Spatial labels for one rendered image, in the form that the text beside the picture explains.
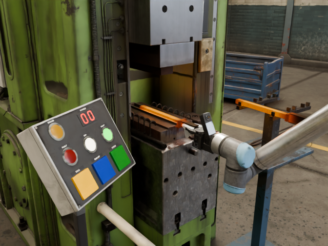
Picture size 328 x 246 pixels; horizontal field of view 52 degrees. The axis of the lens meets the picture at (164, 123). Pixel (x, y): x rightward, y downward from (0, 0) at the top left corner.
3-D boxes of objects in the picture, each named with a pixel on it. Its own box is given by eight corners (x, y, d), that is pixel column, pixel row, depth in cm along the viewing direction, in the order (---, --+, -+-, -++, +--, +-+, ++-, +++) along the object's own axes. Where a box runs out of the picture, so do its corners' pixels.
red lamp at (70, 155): (80, 162, 103) (78, 149, 102) (65, 167, 100) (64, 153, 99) (75, 158, 105) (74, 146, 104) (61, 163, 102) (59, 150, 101)
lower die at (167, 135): (191, 134, 166) (192, 118, 163) (160, 145, 154) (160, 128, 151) (141, 114, 196) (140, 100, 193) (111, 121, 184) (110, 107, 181)
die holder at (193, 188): (215, 207, 185) (220, 131, 170) (163, 235, 162) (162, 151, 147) (153, 170, 226) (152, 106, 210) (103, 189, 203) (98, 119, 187)
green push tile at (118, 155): (131, 162, 123) (122, 144, 123) (120, 171, 117) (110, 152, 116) (128, 164, 124) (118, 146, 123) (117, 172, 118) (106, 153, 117)
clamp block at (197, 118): (208, 129, 173) (209, 117, 171) (196, 133, 168) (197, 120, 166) (192, 123, 182) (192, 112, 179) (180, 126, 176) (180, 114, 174)
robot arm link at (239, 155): (240, 173, 129) (243, 150, 126) (216, 160, 138) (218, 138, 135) (255, 166, 135) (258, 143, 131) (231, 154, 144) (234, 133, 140)
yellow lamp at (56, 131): (67, 137, 102) (65, 124, 101) (51, 141, 99) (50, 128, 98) (62, 134, 104) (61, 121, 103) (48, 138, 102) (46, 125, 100)
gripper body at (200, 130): (190, 145, 150) (210, 155, 142) (191, 127, 147) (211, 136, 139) (202, 141, 155) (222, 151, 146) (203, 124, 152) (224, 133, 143)
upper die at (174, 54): (194, 62, 154) (194, 41, 150) (160, 68, 142) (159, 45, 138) (139, 52, 184) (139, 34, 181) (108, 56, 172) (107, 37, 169)
